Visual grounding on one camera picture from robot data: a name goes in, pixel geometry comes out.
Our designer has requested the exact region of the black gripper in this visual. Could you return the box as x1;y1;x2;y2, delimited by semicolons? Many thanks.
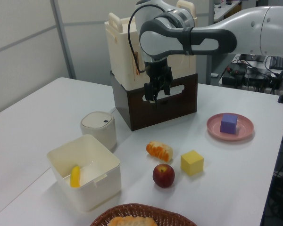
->
144;59;173;102

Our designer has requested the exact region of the purple cube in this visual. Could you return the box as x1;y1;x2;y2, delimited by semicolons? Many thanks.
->
219;113;239;135

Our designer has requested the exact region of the yellow cube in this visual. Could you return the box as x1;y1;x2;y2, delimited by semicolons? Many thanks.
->
180;149;205;177

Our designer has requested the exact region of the dark brown wooden crate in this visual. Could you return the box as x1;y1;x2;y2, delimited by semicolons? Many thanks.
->
109;70;199;132

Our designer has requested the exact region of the peeled orange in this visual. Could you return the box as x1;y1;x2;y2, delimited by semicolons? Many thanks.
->
145;140;174;163

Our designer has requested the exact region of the cream lidded canister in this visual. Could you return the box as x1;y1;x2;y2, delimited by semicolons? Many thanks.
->
79;111;117;152

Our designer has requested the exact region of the pink plate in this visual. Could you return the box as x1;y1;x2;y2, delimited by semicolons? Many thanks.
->
206;113;254;141

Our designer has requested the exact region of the red apple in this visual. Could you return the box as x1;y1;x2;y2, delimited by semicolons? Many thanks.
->
152;163;175;189

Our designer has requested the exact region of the cream open plastic box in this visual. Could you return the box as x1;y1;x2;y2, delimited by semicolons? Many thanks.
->
46;134;122;212

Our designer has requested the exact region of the yellow banana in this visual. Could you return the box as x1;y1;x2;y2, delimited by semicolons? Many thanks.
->
69;165;82;188

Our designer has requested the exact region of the brown wicker basket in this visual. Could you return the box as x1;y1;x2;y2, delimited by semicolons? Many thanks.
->
89;203;198;226

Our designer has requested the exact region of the bread loaf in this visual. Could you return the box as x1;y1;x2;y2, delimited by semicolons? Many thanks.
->
107;216;158;226

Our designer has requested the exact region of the cream plastic crate with handles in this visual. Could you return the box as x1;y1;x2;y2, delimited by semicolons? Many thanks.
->
104;0;199;91

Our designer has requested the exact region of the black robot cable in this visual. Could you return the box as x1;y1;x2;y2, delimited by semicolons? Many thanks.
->
127;3;156;73

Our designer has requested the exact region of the black electronics with cables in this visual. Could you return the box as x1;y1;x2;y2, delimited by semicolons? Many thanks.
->
221;54;283;95

